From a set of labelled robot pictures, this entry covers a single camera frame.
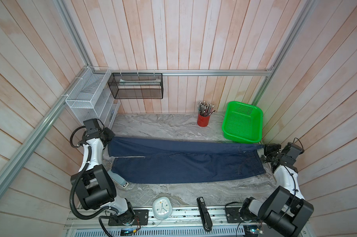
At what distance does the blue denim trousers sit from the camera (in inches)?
34.2

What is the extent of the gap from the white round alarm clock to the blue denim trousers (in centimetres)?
11

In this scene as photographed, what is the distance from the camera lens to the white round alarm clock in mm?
740
